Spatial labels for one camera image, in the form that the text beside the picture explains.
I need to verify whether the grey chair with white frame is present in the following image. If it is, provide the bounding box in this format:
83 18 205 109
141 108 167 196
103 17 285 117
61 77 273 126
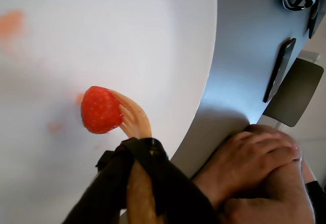
261 50 324 131

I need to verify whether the red strawberry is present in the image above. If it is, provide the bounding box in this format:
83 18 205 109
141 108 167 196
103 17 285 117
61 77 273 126
80 86 124 135

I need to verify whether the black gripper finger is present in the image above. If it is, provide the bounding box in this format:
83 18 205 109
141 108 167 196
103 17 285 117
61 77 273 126
62 137 140 224
134 137 223 224

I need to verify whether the person's left hand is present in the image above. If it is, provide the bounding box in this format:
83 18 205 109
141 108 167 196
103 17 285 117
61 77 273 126
192 124 302 210

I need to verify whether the person's right hand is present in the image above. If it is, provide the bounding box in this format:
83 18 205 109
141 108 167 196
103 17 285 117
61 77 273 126
221 158 317 224

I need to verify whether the black smartphone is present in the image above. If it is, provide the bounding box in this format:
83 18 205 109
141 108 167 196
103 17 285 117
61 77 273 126
262 38 297 104

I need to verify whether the white round plate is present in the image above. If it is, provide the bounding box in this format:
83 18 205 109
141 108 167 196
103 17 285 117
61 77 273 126
0 0 218 224

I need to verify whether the black laptop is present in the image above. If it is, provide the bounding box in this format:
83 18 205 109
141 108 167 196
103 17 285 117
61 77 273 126
307 0 326 40

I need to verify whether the beige fork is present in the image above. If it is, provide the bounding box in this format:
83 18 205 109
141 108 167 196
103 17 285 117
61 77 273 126
109 89 164 224

